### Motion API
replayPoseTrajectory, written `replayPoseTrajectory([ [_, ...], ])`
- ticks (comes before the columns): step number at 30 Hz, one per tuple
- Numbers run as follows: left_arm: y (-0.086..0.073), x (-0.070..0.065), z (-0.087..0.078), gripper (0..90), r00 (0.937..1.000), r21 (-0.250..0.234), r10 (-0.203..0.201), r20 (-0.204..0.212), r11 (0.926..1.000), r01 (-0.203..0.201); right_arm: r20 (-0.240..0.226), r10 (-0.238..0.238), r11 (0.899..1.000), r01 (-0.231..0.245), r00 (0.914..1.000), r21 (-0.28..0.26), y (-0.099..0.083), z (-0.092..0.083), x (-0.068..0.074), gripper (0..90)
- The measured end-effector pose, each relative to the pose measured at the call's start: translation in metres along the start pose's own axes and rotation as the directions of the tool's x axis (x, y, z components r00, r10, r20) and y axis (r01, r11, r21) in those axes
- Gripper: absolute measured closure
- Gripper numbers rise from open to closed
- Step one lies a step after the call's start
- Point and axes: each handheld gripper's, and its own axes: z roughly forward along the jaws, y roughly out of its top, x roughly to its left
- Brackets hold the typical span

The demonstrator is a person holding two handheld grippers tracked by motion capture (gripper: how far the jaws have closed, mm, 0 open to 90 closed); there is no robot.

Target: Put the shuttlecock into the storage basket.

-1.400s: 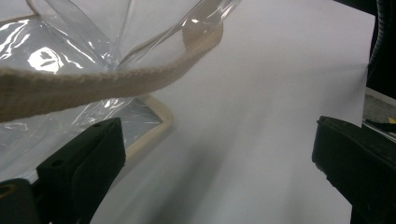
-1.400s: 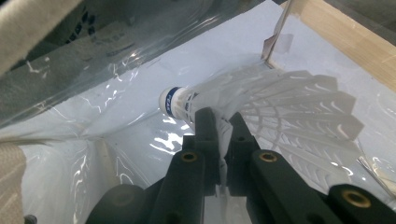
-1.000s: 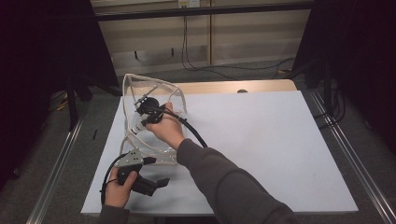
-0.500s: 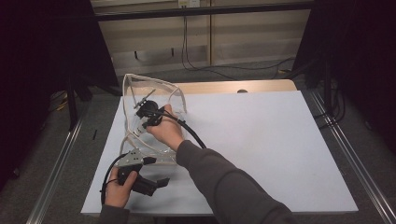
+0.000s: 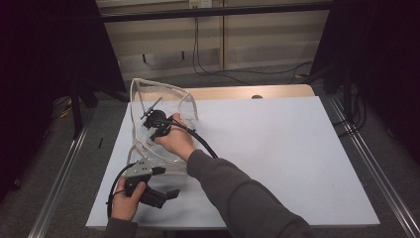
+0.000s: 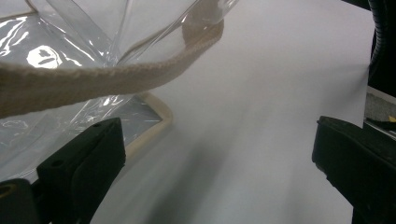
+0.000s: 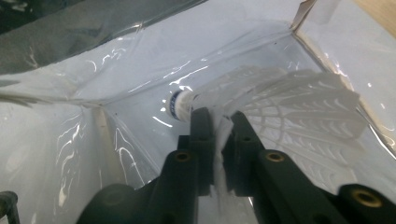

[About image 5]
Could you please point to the clear plastic bag beige trim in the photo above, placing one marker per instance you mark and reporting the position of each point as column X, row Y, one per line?
column 138, row 139

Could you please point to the white table sheet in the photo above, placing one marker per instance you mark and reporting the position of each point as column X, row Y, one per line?
column 280, row 165

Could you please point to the black metal stand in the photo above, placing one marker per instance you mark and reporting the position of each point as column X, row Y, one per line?
column 347, row 89
column 77, row 112

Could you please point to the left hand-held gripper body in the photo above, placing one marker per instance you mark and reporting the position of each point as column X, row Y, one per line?
column 139, row 169

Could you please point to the person's right hand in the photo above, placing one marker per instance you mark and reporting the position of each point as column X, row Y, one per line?
column 176, row 140

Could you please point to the white wall socket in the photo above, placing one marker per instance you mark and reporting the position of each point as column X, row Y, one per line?
column 200, row 3

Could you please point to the person's left hand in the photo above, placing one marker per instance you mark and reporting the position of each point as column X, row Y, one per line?
column 124, row 208

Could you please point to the dark round table grommet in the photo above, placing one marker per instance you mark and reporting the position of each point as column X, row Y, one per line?
column 257, row 96

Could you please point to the aluminium floor rail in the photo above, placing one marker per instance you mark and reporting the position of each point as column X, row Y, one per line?
column 379, row 178
column 56, row 185

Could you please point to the small black floor piece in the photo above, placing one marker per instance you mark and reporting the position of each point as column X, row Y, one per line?
column 100, row 142

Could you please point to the black horizontal bar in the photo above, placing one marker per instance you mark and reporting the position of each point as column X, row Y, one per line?
column 214, row 11

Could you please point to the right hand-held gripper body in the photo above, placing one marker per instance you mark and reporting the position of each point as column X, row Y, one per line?
column 157, row 118

